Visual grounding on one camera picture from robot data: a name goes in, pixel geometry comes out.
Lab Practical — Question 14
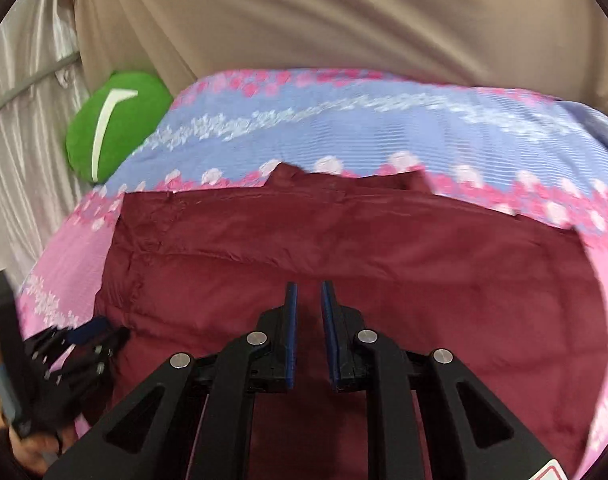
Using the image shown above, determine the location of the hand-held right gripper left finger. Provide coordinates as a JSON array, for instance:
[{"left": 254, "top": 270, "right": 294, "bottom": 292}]
[{"left": 44, "top": 282, "right": 299, "bottom": 480}]

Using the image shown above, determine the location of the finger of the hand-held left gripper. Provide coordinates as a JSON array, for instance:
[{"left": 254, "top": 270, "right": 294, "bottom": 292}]
[
  {"left": 26, "top": 316, "right": 115, "bottom": 362},
  {"left": 43, "top": 326, "right": 131, "bottom": 397}
]

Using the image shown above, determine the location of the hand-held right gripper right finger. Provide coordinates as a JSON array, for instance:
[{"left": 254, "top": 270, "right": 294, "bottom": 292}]
[{"left": 321, "top": 280, "right": 560, "bottom": 480}]

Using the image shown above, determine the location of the maroon quilted puffer jacket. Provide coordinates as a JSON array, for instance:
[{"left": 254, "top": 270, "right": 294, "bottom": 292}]
[{"left": 93, "top": 162, "right": 608, "bottom": 480}]

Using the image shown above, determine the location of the person's left hand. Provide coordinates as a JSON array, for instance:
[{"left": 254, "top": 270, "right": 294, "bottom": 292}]
[{"left": 6, "top": 427, "right": 66, "bottom": 477}]

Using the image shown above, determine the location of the silver satin curtain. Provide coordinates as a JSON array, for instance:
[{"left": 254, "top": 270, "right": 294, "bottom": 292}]
[{"left": 0, "top": 0, "right": 101, "bottom": 283}]

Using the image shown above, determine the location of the pink floral bed sheet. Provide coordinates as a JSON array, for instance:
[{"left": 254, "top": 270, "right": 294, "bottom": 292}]
[{"left": 16, "top": 67, "right": 608, "bottom": 480}]

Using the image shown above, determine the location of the green pillow with white mark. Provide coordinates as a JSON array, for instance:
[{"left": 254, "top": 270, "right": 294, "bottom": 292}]
[{"left": 65, "top": 71, "right": 175, "bottom": 184}]

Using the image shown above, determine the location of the grey metal rod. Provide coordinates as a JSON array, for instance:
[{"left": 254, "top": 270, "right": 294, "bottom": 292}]
[{"left": 0, "top": 52, "right": 81, "bottom": 119}]

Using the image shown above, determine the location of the beige draped cloth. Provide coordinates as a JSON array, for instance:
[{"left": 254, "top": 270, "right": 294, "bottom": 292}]
[{"left": 74, "top": 0, "right": 608, "bottom": 128}]

